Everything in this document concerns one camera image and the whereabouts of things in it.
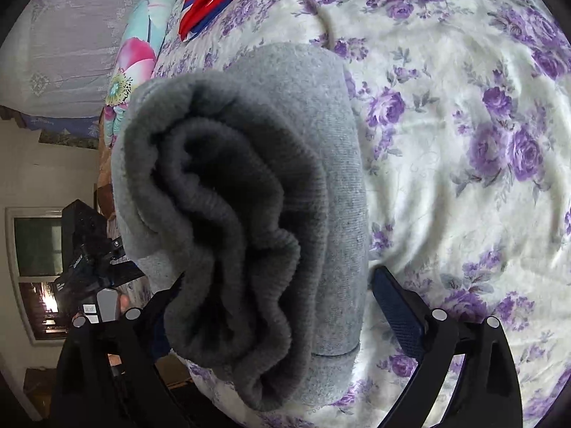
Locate blue patterned cloth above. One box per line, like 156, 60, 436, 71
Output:
20, 113, 101, 150

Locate purple floral bed sheet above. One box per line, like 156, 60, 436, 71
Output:
152, 0, 571, 428

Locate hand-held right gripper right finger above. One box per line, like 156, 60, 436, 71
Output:
370, 265, 524, 428

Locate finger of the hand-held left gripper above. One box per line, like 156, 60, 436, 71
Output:
106, 236, 150, 290

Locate white framed window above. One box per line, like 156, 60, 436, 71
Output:
5, 207, 72, 345

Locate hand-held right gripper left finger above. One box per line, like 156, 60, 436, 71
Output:
51, 276, 188, 428

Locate grey sweatpants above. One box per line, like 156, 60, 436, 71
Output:
109, 42, 371, 413

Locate floral folded blanket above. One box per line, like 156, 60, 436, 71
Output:
102, 0, 177, 143

